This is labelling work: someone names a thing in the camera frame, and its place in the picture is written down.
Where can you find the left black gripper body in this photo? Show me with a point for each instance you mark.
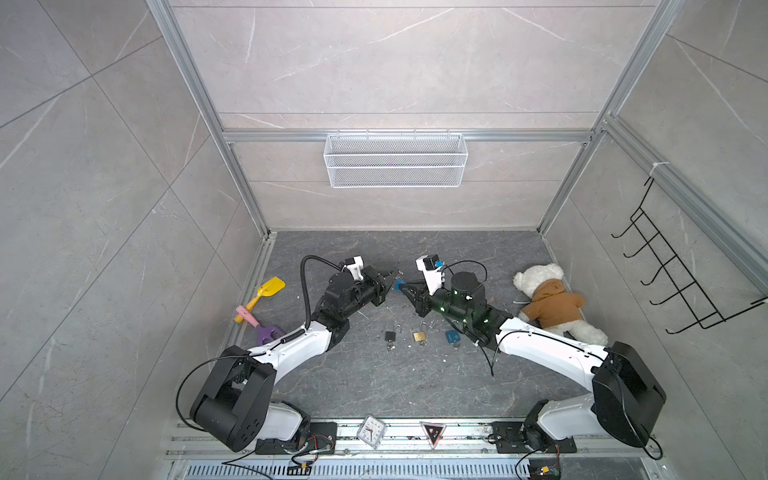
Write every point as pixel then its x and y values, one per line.
pixel 374 288

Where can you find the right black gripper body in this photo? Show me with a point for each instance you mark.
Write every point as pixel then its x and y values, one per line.
pixel 425 303

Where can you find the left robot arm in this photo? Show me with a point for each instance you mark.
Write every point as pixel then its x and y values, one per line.
pixel 235 403

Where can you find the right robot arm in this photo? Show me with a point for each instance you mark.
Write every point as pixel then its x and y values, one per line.
pixel 623 398

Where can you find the yellow toy shovel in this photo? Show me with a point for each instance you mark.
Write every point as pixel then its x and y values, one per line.
pixel 268 289

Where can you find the pink purple toy shovel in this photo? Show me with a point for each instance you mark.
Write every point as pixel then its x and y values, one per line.
pixel 265 333

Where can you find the white teddy bear brown hoodie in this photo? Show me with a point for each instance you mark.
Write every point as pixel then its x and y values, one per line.
pixel 553 307

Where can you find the red triangle warning sign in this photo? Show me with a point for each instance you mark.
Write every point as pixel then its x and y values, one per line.
pixel 434 432

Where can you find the small white clock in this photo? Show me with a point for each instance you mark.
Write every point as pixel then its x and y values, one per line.
pixel 372 431

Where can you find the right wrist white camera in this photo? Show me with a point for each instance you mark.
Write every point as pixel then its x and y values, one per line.
pixel 432 268

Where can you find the wrist white camera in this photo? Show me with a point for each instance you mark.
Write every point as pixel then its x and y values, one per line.
pixel 355 266
pixel 432 268

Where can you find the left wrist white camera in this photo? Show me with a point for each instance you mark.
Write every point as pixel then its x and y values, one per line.
pixel 355 266

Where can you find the white wire mesh basket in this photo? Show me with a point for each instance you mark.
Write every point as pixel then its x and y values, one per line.
pixel 402 160

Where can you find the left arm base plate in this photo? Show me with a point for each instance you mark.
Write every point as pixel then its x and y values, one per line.
pixel 309 438

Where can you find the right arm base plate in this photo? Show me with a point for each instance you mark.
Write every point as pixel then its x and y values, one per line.
pixel 517 438

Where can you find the black wire hook rack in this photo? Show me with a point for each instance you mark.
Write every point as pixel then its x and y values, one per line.
pixel 670 265

